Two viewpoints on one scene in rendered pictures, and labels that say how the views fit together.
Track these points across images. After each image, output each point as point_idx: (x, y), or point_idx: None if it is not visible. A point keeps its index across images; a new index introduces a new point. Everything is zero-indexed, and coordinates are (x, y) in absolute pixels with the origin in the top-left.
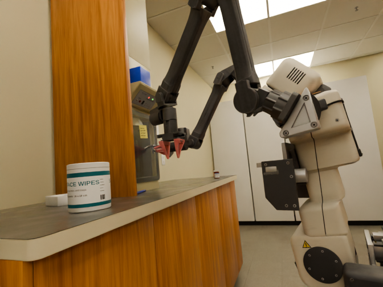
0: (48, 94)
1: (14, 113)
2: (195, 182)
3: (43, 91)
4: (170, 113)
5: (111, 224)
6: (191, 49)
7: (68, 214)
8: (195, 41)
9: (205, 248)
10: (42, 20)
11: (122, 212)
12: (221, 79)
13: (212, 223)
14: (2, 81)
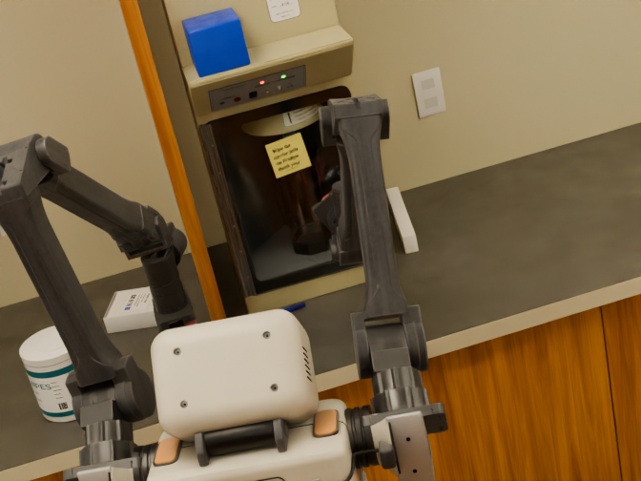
0: (121, 19)
1: (63, 100)
2: (539, 264)
3: (108, 21)
4: (147, 275)
5: (33, 472)
6: (79, 212)
7: (36, 412)
8: (71, 205)
9: (456, 475)
10: None
11: (53, 455)
12: (325, 135)
13: (534, 413)
14: (21, 46)
